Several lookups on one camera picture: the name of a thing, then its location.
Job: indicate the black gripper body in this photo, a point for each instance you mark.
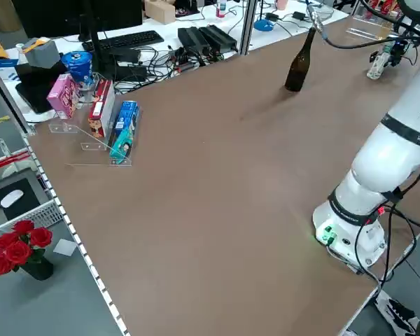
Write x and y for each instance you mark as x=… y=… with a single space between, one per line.
x=400 y=50

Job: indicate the clear plastic drink bottle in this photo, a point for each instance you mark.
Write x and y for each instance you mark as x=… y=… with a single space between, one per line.
x=374 y=70

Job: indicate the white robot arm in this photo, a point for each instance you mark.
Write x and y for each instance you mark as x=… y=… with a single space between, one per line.
x=381 y=161

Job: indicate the clear acrylic bottle shelf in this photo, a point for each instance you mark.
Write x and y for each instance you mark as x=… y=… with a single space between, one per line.
x=362 y=31

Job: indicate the red drink bottle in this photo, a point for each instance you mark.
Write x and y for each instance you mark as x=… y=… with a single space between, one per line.
x=375 y=3
x=390 y=4

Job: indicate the dark glass bottle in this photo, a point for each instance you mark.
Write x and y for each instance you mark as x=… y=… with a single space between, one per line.
x=297 y=73

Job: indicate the black power adapter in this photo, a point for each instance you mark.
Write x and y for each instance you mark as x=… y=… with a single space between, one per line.
x=299 y=15
x=273 y=16

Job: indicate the pink cup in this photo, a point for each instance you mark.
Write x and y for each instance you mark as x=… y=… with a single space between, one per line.
x=281 y=4

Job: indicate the blue desk lamp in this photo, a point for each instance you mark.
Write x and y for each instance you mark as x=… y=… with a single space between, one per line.
x=264 y=25

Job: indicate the black power supply unit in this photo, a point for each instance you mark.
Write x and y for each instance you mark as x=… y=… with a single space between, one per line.
x=218 y=36
x=192 y=39

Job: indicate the cardboard box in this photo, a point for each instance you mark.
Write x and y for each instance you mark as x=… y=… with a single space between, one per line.
x=161 y=12

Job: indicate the black white sneaker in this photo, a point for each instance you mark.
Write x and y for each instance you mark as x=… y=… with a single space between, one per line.
x=399 y=311

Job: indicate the black keyboard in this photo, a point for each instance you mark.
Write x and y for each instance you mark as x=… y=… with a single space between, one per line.
x=126 y=39

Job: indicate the blue cookie box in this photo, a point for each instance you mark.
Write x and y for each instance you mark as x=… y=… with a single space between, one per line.
x=126 y=115

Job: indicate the teal snack box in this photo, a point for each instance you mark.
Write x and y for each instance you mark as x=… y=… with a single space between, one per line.
x=122 y=145

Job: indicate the red white snack box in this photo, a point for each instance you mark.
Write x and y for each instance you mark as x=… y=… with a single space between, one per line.
x=99 y=112

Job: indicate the blue cylindrical snack can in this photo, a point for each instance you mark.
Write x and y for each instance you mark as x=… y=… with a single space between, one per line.
x=78 y=68

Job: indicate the clear acrylic snack shelf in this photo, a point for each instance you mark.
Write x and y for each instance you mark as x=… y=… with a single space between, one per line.
x=91 y=145

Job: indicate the pink snack box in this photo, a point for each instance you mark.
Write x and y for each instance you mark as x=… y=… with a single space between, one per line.
x=63 y=96

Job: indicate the black monitor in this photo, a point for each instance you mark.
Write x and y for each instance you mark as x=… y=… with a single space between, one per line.
x=56 y=17

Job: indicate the grey box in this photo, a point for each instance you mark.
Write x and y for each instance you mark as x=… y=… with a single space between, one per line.
x=43 y=56

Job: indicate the black flat box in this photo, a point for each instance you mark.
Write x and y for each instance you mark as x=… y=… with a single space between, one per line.
x=31 y=87

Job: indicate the white card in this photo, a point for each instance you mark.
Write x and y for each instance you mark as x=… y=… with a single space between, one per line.
x=64 y=246

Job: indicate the black mouse mat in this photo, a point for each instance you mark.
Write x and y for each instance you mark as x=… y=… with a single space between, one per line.
x=26 y=199

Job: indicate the white computer mouse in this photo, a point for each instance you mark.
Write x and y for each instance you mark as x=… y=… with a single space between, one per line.
x=11 y=198

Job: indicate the black vase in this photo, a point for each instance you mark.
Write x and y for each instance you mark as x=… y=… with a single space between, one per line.
x=38 y=271

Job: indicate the red roses bunch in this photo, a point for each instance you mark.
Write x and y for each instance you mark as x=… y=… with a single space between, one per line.
x=17 y=250

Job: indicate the aluminium frame post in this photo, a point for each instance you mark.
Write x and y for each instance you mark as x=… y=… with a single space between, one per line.
x=248 y=28

